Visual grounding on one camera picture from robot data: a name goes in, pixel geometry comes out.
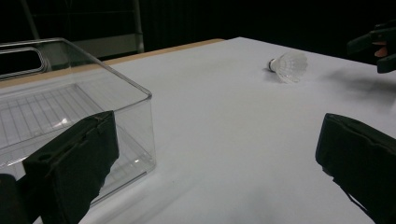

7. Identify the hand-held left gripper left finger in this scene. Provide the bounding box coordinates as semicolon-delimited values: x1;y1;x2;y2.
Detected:
21;110;120;224

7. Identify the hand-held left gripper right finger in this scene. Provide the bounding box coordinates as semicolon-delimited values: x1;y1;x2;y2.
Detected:
315;112;396;224

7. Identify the clear plastic storage box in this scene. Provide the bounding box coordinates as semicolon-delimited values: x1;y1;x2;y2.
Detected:
0;36;157;208

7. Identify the white shuttlecock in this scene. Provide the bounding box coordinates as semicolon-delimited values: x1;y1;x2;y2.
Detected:
268;50;309;84

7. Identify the white table mat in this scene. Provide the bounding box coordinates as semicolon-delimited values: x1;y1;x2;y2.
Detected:
0;36;396;224

